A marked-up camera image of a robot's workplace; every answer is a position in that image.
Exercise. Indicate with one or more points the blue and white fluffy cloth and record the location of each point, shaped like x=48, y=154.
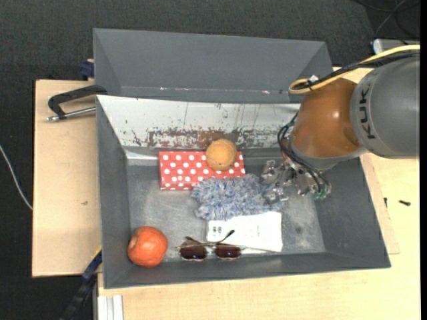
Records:
x=227, y=197

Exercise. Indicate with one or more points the orange toy fruit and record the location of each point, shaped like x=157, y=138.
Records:
x=147, y=246

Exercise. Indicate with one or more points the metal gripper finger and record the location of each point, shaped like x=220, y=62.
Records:
x=275, y=196
x=271, y=172

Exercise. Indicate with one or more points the sunglasses with dark red lenses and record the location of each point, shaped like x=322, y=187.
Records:
x=193, y=251

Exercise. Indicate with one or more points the tan orange ball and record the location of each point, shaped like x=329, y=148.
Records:
x=221, y=154

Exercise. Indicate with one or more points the white flat box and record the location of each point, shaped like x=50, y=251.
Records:
x=257, y=232

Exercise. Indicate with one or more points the pale brown cardboard board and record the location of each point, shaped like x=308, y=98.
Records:
x=63, y=185

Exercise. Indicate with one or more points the red white-dotted box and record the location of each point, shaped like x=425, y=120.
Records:
x=180, y=172

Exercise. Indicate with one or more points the grey metal bin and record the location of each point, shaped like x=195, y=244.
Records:
x=160, y=208

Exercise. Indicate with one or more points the small black screw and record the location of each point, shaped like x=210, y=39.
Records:
x=405, y=203

